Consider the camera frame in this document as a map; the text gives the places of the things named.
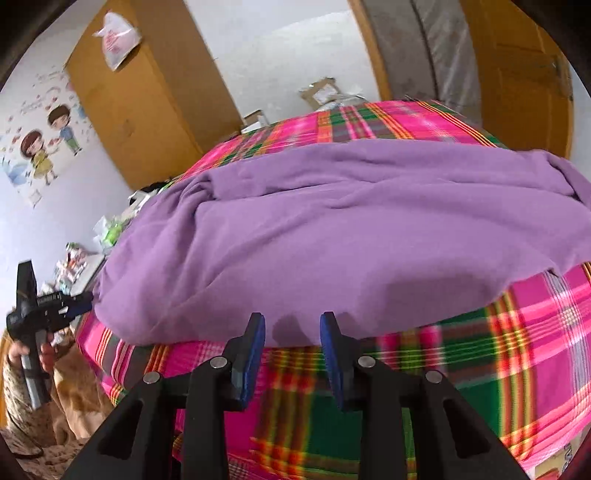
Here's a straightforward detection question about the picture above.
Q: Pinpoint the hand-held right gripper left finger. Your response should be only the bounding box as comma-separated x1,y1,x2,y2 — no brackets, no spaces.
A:
62,313,267,480

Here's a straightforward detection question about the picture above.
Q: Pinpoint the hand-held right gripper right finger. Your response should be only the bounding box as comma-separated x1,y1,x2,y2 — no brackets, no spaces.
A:
320,311,532,480

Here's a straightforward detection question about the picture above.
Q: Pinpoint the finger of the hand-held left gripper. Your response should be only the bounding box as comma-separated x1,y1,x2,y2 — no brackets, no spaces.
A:
58,292,95,321

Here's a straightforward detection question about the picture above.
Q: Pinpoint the purple fleece cloth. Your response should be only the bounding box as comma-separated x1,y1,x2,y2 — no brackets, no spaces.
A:
92,138,591,347

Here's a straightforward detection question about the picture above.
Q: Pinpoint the person's left forearm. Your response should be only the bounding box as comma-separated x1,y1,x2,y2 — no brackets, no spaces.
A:
0,357,35,435

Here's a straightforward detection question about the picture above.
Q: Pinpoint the person's left hand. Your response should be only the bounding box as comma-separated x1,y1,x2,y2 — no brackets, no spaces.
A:
8,339,59,374

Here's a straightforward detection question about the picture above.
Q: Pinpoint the white desk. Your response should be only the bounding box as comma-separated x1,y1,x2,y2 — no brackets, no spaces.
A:
55,251,107,296

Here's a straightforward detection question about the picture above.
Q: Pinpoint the green packet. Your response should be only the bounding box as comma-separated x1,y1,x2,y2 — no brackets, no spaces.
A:
102,222,126,246

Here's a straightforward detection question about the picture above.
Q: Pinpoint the beige patterned blanket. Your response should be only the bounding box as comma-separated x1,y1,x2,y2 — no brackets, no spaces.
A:
0,342,116,462

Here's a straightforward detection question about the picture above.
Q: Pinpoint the pink plaid bed sheet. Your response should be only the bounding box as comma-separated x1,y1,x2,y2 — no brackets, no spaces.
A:
76,99,591,480

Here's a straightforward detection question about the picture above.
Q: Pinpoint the wooden wardrobe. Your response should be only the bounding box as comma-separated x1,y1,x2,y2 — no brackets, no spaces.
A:
65,0,245,190

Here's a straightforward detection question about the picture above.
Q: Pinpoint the small white box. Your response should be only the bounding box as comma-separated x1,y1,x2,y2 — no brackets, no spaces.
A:
242,111,269,134

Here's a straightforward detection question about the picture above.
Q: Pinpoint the white plastic bag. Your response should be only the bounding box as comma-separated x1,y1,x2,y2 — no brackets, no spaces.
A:
92,11,143,72

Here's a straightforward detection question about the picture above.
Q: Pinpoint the brown cardboard box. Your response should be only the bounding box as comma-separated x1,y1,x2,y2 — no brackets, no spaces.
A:
299,78,345,109

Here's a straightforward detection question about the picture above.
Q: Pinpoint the plastic-wrapped mattress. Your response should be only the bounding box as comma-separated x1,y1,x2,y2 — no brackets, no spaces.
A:
360,0,481,121

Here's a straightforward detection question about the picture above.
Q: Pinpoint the wooden door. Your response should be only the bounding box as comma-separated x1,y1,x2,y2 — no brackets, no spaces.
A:
459,0,575,162

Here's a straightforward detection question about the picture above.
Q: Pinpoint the cartoon wall sticker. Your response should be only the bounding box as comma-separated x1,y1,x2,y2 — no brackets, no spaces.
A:
0,65,95,208

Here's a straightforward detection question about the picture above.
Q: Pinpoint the wooden door frame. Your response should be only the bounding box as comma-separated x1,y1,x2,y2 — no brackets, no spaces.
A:
348,0,393,102

